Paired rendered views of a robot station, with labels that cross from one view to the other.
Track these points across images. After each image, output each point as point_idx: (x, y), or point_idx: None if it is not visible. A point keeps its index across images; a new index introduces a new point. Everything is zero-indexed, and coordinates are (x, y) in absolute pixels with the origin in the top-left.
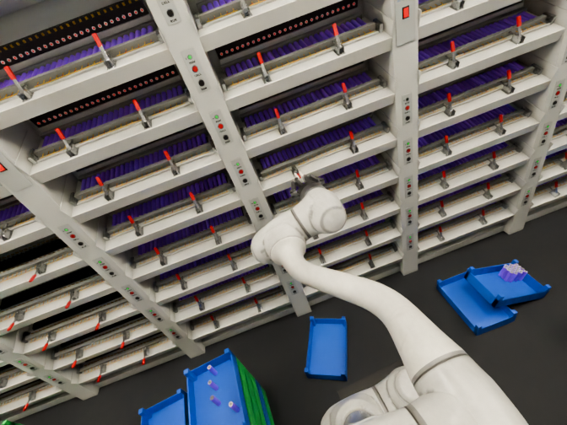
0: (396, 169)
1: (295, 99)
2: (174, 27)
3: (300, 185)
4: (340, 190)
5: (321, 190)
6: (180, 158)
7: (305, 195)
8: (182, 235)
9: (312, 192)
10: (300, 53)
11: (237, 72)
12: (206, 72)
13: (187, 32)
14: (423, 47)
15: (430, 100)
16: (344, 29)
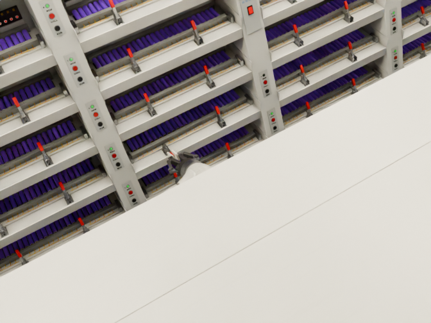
0: (265, 139)
1: (160, 80)
2: (59, 38)
3: (177, 163)
4: (213, 165)
5: (199, 165)
6: (49, 147)
7: (185, 170)
8: (43, 234)
9: (192, 167)
10: (164, 44)
11: (106, 63)
12: (84, 70)
13: (70, 40)
14: (272, 25)
15: (287, 70)
16: (200, 19)
